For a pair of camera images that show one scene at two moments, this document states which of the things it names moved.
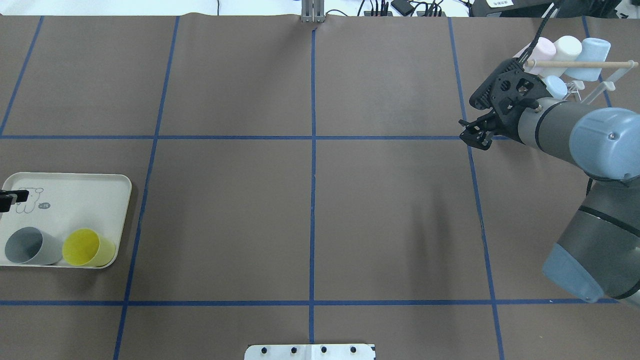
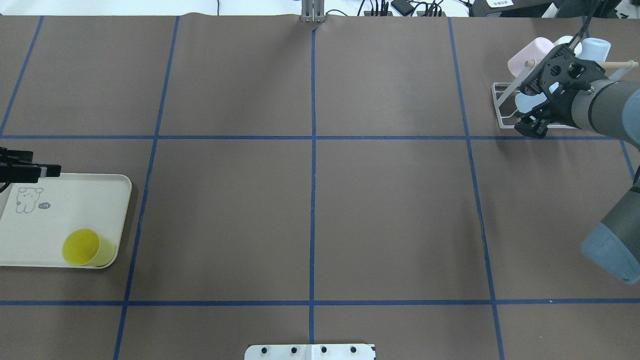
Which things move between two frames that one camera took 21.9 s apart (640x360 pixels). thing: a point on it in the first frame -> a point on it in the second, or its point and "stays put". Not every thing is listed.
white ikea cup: (568, 48) stays put
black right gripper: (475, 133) -> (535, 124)
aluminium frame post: (313, 11) stays put
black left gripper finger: (8, 197) -> (24, 173)
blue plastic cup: (593, 49) stays put
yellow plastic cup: (82, 247) stays put
